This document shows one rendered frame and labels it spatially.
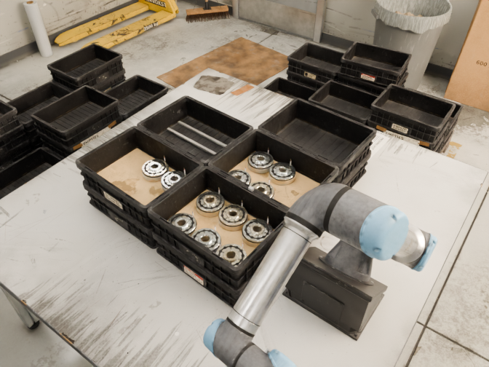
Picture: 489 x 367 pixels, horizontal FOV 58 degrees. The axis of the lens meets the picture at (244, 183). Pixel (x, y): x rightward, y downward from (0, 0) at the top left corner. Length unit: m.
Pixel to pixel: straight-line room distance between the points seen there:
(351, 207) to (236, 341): 0.38
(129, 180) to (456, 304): 1.74
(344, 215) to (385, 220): 0.08
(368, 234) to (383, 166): 1.15
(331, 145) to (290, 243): 0.98
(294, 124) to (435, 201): 0.68
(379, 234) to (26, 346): 1.90
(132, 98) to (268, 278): 2.29
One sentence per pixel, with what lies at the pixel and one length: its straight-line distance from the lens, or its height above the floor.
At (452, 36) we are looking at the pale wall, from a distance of 4.26.
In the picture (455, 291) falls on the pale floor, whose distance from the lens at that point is 2.64.
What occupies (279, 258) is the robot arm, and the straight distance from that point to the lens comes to 1.02.
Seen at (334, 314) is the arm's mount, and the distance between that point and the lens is 1.47.
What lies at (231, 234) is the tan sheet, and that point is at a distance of 1.55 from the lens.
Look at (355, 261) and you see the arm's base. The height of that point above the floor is 0.91.
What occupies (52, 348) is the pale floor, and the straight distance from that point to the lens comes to 2.42.
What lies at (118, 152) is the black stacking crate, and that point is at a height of 0.86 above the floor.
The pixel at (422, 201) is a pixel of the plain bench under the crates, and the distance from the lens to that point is 1.98.
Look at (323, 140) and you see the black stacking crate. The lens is 1.96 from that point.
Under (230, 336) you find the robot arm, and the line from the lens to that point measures 1.03.
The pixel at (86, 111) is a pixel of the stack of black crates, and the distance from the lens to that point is 2.88.
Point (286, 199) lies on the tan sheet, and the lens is 1.67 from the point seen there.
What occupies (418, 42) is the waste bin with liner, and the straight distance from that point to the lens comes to 3.76.
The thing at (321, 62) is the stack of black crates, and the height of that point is 0.38.
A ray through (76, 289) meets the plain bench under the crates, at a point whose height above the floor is 0.70.
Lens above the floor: 2.01
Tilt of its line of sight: 43 degrees down
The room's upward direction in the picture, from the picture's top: straight up
